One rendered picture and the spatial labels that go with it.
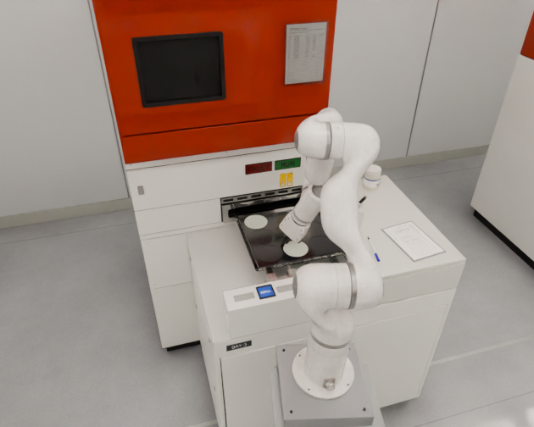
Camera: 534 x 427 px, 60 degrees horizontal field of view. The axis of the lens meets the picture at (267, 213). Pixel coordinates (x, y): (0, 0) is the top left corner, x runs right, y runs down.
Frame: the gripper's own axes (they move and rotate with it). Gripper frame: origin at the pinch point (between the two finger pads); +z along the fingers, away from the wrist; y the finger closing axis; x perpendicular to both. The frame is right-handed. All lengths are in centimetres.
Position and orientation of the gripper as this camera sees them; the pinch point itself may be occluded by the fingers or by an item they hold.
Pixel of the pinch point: (286, 239)
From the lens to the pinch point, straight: 185.7
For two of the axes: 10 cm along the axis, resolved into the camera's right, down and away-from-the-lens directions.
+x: 6.1, -4.6, 6.4
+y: 7.2, 6.7, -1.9
